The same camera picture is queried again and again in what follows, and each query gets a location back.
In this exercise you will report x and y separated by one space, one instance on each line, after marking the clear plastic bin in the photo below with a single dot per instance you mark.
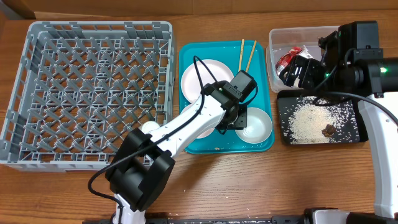
281 41

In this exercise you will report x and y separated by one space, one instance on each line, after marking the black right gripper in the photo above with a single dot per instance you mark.
304 71

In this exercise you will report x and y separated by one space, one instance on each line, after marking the wooden chopstick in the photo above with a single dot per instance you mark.
251 55
241 55

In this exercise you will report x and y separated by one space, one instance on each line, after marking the right wooden chopstick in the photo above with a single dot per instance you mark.
251 55

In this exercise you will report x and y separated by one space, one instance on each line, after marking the teal plastic tray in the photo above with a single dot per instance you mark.
227 52

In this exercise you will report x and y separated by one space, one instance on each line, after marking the left wooden chopstick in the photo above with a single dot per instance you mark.
241 55

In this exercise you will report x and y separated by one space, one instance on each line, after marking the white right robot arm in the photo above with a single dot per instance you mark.
354 68

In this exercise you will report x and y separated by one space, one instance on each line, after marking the brown food scrap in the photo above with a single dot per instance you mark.
329 131

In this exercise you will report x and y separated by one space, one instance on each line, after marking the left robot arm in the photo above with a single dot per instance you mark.
142 166

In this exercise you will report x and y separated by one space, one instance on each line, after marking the red snack wrapper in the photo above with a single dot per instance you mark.
285 59

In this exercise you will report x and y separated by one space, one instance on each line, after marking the grey bowl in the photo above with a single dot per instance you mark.
259 126

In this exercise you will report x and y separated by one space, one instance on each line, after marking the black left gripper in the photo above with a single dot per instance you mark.
242 121

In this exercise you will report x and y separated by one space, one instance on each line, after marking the large white plate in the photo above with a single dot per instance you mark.
190 85

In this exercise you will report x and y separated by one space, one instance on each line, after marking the rice pile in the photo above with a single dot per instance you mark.
311 119

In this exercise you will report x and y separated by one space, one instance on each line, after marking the white paper cup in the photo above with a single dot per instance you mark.
149 126

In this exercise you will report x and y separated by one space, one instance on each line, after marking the grey dishwasher rack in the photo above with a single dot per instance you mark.
81 87

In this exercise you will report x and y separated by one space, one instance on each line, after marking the white napkin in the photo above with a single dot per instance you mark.
306 52

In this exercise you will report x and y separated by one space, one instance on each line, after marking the black tray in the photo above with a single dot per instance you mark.
320 121

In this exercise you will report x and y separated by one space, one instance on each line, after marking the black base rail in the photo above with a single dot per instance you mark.
217 220

